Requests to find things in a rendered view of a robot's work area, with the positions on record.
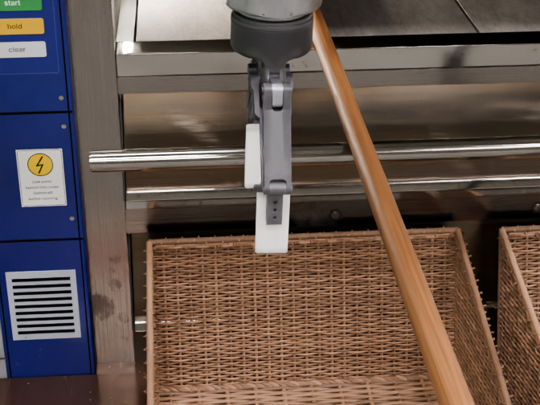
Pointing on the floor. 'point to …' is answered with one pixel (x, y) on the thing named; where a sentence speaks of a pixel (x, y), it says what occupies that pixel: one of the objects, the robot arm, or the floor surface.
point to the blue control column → (28, 128)
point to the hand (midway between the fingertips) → (264, 207)
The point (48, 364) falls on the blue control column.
